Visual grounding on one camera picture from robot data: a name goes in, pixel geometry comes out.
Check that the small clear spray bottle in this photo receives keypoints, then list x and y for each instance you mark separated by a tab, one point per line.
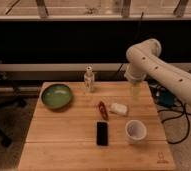
89	79

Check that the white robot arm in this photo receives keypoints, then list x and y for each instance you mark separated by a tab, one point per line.
144	60

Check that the green ceramic bowl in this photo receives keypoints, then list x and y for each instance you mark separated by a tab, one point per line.
56	96

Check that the black smartphone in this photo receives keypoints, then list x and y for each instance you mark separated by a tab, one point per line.
102	134

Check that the white paper cup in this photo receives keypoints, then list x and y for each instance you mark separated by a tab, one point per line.
135	131

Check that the white baseboard heater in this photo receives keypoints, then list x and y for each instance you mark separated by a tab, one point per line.
62	71

